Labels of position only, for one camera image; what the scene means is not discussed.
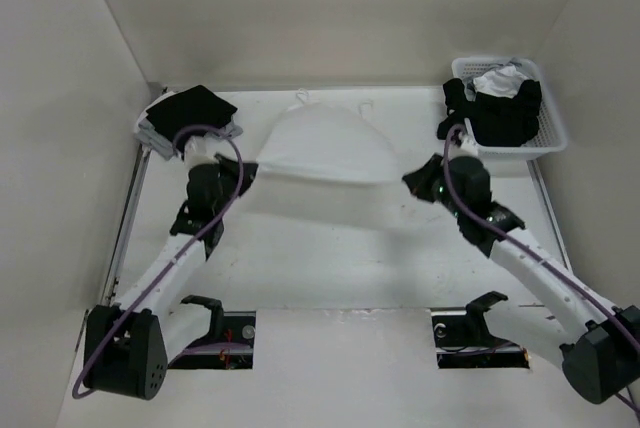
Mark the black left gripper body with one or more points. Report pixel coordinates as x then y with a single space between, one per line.
221 203

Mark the white tank top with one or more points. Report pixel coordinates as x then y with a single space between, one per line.
313 140

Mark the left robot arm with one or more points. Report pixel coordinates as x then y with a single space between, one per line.
131 343

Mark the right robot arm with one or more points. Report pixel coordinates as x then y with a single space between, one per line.
592 341

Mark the black tank top hanging out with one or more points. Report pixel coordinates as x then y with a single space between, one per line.
458 107

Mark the folded black tank top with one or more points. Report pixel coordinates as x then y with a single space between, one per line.
173 111

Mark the folded grey tank tops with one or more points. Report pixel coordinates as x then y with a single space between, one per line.
149 139

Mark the black garments in basket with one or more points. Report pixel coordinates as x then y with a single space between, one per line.
507 122

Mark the white plastic laundry basket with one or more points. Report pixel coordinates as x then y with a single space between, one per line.
551 137

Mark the white garment in basket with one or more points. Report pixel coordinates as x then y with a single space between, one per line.
504 81

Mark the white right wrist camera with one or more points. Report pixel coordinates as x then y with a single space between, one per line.
466 145

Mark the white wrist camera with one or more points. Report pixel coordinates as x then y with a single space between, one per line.
196 153
466 145

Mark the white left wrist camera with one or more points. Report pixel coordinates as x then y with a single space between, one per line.
196 153

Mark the right metal table rail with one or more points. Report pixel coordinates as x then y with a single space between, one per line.
543 193

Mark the metal table rail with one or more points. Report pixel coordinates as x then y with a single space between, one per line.
115 260
543 193

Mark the left metal table rail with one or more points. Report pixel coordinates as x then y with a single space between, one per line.
115 260

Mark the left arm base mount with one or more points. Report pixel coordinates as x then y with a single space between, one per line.
202 335

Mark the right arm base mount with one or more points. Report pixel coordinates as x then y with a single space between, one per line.
463 340

